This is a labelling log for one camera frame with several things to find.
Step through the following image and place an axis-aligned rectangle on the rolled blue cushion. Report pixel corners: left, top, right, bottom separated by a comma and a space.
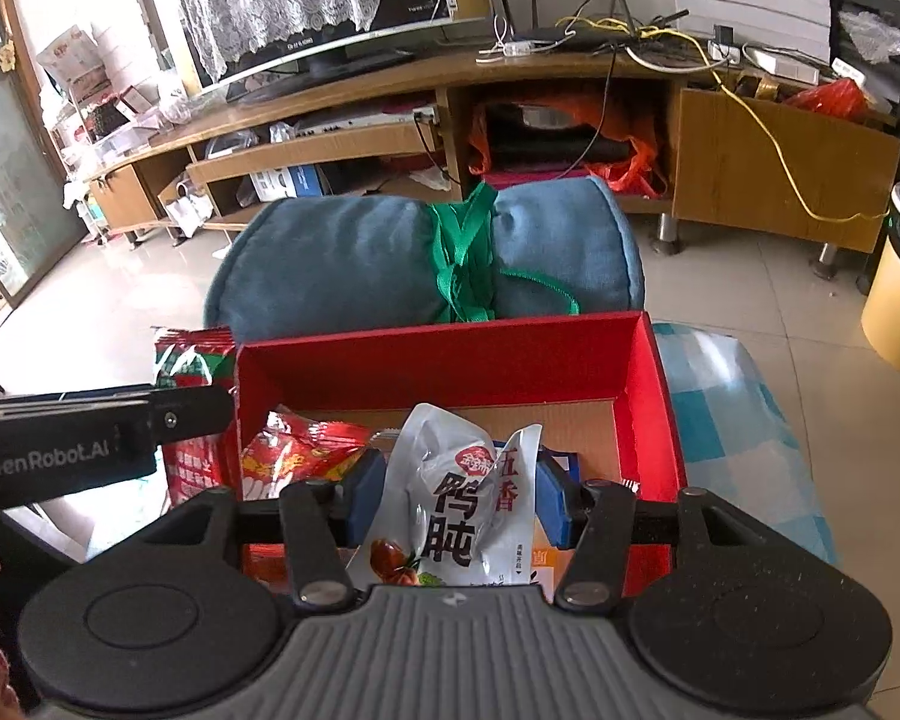
205, 177, 645, 343

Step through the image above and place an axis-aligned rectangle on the red white candy packet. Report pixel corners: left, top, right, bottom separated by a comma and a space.
154, 328, 240, 507

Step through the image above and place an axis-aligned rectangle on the blue coconut chips packet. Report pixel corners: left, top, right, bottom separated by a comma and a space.
549, 450, 582, 483

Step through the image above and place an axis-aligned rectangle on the yellow cable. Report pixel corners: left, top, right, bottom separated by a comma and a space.
554, 10, 891, 224

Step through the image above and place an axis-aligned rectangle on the flat screen television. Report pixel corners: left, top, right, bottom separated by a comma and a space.
160, 0, 497, 106

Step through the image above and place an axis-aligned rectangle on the white blue box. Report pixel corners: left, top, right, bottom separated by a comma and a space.
250, 166, 329, 202

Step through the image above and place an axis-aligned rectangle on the orange bag in cabinet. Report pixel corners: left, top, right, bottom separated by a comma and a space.
466, 91, 668, 200

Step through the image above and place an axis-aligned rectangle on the wooden TV cabinet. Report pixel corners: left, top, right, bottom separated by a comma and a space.
91, 52, 900, 252

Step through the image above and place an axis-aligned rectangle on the white duck gizzard packet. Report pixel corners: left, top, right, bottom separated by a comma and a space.
347, 403, 543, 590

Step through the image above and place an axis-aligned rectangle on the blue checkered tablecloth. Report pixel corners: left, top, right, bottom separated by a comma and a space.
653, 322, 837, 564

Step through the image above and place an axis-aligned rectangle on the red plastic bag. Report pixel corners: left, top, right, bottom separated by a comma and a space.
785, 78, 870, 124

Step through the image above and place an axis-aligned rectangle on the green ribbon strap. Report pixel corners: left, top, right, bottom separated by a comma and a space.
427, 180, 580, 325

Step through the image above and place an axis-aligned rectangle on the red orange snack packet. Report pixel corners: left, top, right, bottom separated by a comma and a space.
240, 406, 375, 500

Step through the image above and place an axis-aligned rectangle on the black wifi router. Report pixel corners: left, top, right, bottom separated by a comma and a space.
482, 0, 689, 59

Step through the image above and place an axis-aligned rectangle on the red cardboard box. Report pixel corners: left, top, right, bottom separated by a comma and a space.
233, 308, 691, 600

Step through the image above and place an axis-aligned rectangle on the round bun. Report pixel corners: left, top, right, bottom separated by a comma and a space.
530, 536, 574, 600

